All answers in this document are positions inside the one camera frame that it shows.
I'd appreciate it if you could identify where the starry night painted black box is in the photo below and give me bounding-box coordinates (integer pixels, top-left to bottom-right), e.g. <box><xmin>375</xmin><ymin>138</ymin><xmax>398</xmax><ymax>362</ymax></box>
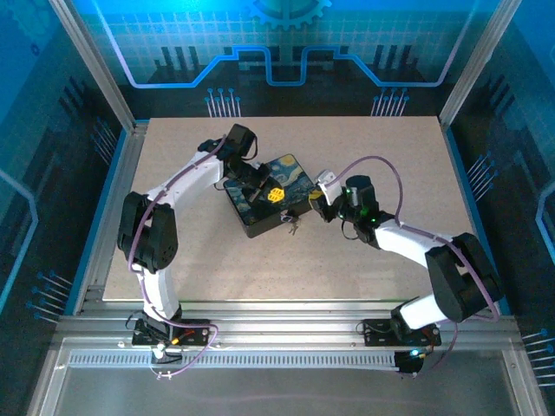
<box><xmin>223</xmin><ymin>153</ymin><xmax>316</xmax><ymax>238</ymax></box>

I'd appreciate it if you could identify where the black controller box with light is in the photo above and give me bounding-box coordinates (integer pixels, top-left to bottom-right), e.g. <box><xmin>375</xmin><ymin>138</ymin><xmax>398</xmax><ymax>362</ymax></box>
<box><xmin>395</xmin><ymin>349</ymin><xmax>425</xmax><ymax>376</ymax></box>

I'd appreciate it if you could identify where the black right gripper cable loop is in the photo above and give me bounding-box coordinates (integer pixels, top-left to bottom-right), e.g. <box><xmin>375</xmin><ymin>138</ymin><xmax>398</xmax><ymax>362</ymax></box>
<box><xmin>339</xmin><ymin>218</ymin><xmax>362</xmax><ymax>242</ymax></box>

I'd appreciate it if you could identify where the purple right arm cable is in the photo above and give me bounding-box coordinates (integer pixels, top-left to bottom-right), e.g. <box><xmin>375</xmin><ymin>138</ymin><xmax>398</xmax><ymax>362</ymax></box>
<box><xmin>331</xmin><ymin>154</ymin><xmax>500</xmax><ymax>379</ymax></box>

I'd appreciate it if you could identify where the aluminium frame cross rail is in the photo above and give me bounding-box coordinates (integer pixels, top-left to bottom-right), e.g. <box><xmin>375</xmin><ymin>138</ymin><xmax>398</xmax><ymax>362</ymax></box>
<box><xmin>54</xmin><ymin>298</ymin><xmax>524</xmax><ymax>350</ymax></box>

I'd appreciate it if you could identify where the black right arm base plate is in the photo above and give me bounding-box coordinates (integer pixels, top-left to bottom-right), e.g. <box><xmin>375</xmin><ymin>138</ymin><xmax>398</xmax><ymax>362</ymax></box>
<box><xmin>362</xmin><ymin>318</ymin><xmax>441</xmax><ymax>348</ymax></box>

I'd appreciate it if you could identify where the aluminium frame side rail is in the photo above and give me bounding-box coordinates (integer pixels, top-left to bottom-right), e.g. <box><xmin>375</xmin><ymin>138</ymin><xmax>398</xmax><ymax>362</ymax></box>
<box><xmin>72</xmin><ymin>121</ymin><xmax>151</xmax><ymax>315</ymax></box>

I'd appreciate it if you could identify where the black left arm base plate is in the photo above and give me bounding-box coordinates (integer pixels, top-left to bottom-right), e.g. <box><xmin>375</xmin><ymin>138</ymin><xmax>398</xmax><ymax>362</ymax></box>
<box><xmin>132</xmin><ymin>318</ymin><xmax>218</xmax><ymax>348</ymax></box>

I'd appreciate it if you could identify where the slotted grey cable duct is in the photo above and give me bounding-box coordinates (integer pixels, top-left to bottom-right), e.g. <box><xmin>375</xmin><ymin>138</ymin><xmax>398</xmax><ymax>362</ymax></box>
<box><xmin>69</xmin><ymin>353</ymin><xmax>400</xmax><ymax>369</ymax></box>

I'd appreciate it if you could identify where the aluminium frame post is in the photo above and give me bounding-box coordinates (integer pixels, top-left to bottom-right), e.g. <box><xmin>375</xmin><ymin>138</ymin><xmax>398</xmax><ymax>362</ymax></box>
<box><xmin>438</xmin><ymin>0</ymin><xmax>524</xmax><ymax>127</ymax></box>
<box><xmin>48</xmin><ymin>0</ymin><xmax>136</xmax><ymax>131</ymax></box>

